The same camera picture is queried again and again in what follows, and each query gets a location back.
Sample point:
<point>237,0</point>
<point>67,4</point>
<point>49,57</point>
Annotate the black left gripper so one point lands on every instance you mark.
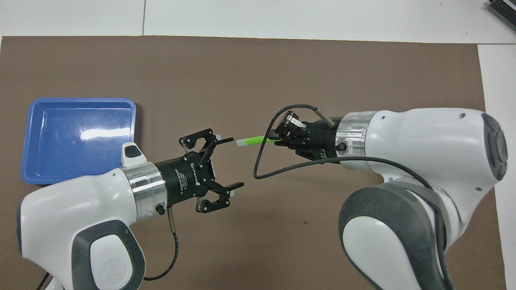
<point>181,179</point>

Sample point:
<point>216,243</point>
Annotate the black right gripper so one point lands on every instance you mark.
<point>322,141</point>

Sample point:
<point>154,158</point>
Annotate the green highlighter pen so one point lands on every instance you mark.
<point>254,141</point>

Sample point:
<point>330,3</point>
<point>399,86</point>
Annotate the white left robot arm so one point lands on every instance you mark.
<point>80,201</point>

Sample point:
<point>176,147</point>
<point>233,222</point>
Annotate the blue plastic tray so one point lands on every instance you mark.
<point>60,133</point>

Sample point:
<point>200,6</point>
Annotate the brown table mat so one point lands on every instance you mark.
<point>258,72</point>

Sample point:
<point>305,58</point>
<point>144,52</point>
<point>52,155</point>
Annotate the grey laptop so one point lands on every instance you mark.
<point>506,10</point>

